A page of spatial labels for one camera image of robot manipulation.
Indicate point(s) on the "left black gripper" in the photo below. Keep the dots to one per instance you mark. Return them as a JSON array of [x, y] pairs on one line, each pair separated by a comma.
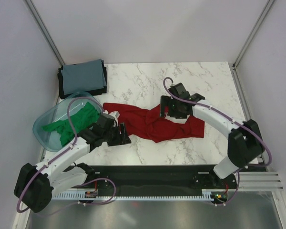
[[121, 139]]

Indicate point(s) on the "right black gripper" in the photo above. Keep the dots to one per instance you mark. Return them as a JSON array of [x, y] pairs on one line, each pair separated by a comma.
[[166, 100]]

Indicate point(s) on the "red t shirt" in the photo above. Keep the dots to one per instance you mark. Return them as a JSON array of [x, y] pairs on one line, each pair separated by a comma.
[[148, 124]]

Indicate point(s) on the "clear teal plastic bin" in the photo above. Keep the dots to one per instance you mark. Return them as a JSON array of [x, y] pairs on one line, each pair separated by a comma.
[[51, 140]]

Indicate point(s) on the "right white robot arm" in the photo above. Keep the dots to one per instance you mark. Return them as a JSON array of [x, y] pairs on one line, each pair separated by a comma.
[[244, 137]]

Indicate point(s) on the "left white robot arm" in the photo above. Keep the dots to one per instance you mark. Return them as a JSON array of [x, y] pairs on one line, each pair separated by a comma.
[[38, 184]]

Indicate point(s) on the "green t shirt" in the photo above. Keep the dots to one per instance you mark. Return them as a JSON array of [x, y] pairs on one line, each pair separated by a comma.
[[80, 120]]

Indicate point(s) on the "folded grey-blue t shirt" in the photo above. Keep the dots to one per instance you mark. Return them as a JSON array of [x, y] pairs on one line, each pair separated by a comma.
[[82, 77]]

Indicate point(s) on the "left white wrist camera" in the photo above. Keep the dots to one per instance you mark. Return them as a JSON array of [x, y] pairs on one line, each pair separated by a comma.
[[114, 114]]

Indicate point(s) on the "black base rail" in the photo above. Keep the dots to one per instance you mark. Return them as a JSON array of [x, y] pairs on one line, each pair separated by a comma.
[[173, 180]]

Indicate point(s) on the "right aluminium frame post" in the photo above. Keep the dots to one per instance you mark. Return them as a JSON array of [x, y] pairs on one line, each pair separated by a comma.
[[255, 29]]

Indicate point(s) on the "aluminium frame post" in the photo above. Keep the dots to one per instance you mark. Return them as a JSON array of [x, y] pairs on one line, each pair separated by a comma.
[[255, 29], [34, 12]]

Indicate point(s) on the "white slotted cable duct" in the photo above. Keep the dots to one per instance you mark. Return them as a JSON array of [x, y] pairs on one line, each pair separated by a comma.
[[82, 195]]

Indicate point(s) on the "left aluminium frame post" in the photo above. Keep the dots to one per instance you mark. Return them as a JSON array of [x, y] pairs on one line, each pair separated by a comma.
[[34, 12]]

